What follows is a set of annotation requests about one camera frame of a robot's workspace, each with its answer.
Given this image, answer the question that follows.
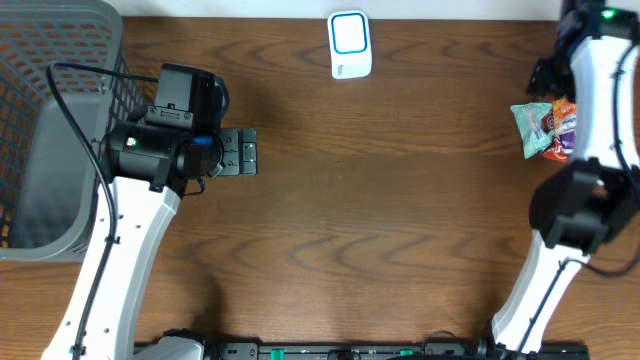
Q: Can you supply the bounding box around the brown orange candy bar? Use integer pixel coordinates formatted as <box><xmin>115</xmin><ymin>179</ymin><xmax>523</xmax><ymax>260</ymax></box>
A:
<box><xmin>542</xmin><ymin>111</ymin><xmax>569</xmax><ymax>163</ymax></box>

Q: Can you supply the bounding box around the orange small snack packet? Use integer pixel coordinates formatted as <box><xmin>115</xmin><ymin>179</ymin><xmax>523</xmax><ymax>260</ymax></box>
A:
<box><xmin>552</xmin><ymin>98</ymin><xmax>577</xmax><ymax>136</ymax></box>

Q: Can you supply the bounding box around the white barcode scanner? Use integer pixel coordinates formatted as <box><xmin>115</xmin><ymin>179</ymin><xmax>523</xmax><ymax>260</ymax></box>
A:
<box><xmin>327</xmin><ymin>10</ymin><xmax>373</xmax><ymax>80</ymax></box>

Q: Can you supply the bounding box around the grey plastic mesh basket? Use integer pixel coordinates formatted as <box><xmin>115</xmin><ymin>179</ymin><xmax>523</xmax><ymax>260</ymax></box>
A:
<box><xmin>1</xmin><ymin>0</ymin><xmax>144</xmax><ymax>262</ymax></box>

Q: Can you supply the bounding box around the red purple snack bag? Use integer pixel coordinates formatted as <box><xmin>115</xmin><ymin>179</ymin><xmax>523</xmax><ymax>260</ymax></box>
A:
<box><xmin>558</xmin><ymin>131</ymin><xmax>575</xmax><ymax>156</ymax></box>

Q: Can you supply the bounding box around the teal snack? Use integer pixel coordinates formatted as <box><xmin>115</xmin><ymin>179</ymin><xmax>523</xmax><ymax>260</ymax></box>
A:
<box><xmin>510</xmin><ymin>102</ymin><xmax>552</xmax><ymax>159</ymax></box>

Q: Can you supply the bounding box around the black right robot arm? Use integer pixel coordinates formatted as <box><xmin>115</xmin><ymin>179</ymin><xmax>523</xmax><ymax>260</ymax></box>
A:
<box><xmin>472</xmin><ymin>0</ymin><xmax>639</xmax><ymax>359</ymax></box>

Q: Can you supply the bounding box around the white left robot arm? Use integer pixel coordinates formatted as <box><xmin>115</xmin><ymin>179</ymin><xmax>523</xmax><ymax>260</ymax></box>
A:
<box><xmin>42</xmin><ymin>63</ymin><xmax>258</xmax><ymax>359</ymax></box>

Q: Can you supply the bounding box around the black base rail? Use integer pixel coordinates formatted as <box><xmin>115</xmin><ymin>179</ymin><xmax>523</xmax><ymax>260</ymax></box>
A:
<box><xmin>132</xmin><ymin>341</ymin><xmax>591</xmax><ymax>360</ymax></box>

